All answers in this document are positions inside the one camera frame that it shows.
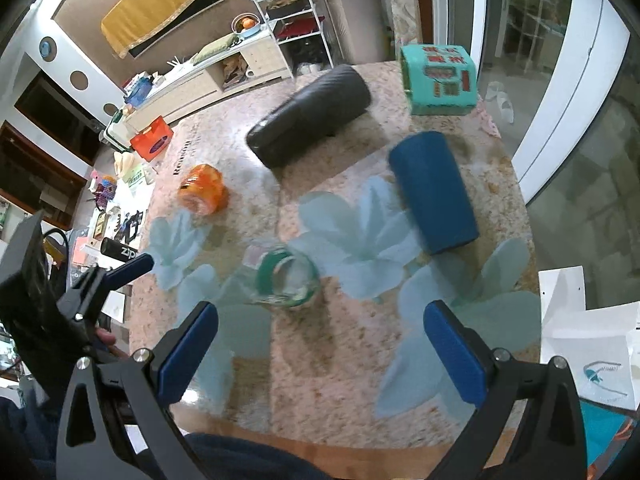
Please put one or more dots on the teal printed box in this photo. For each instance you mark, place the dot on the teal printed box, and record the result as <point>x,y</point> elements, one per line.
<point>437,82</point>

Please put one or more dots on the colourful toy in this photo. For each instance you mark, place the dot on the colourful toy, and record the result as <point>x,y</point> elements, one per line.
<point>104,191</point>

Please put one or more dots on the black ribbed cup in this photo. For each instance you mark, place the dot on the black ribbed cup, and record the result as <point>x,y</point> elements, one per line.
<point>307,115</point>

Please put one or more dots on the person's left hand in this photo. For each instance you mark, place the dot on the person's left hand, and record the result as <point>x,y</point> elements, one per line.
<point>106,338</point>

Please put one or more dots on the clear glass cup green band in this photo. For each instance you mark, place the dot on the clear glass cup green band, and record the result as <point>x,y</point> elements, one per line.
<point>285,280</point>

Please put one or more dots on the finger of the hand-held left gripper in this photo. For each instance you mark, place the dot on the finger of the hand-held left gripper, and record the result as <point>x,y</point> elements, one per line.
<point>132,266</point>

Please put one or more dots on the blue box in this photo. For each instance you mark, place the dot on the blue box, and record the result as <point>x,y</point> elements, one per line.
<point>137,91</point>

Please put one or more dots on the green cushion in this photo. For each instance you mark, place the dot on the green cushion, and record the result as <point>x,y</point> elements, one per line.
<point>215,49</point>

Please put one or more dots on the orange plastic box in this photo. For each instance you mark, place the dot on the orange plastic box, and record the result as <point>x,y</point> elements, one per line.
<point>150,141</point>

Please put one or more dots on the white paper bag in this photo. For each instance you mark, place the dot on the white paper bag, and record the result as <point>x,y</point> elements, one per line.
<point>585,335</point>

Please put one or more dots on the yellow cloth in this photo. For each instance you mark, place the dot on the yellow cloth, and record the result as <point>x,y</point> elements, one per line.
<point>155,5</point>

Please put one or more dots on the orange translucent cup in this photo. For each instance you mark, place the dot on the orange translucent cup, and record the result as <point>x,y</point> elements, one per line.
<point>202,187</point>

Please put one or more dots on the dark blue cup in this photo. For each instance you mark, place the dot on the dark blue cup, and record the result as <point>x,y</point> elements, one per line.
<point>432,192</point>

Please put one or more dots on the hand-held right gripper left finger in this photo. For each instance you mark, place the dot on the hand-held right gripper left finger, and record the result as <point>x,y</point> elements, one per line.
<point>187,355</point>

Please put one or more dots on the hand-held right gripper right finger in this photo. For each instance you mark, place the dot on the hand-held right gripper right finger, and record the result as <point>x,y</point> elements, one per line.
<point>455,355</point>

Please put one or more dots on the fruit bowl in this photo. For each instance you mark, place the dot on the fruit bowl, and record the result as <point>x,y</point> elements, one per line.
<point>245,25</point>

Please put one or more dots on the white low cabinet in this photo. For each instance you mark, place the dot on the white low cabinet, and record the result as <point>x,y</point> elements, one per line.
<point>200,85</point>

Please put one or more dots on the white slippers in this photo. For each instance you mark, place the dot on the white slippers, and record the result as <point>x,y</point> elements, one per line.
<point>501,102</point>

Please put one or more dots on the black printed bottle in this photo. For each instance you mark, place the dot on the black printed bottle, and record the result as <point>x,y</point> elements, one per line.
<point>117,250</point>

